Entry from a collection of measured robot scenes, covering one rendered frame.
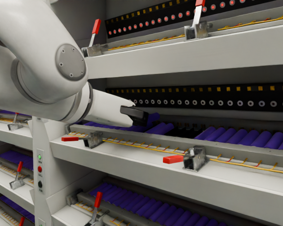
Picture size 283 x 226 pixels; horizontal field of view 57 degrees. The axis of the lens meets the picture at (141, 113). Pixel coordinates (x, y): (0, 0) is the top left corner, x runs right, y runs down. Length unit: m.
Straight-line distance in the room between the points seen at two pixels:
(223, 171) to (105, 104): 0.21
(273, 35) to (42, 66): 0.27
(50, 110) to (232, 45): 0.27
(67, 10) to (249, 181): 0.62
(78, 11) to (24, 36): 0.50
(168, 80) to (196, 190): 0.33
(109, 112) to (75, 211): 0.38
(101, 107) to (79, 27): 0.40
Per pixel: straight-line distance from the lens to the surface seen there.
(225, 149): 0.43
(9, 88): 0.37
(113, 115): 0.46
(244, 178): 0.40
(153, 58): 0.45
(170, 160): 0.37
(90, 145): 0.60
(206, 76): 0.62
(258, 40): 0.37
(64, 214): 0.77
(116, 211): 0.67
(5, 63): 0.37
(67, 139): 0.57
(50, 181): 0.76
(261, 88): 0.53
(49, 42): 0.32
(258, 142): 0.46
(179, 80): 0.65
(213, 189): 0.41
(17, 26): 0.32
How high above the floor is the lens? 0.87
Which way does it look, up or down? 4 degrees down
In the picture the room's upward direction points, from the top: straight up
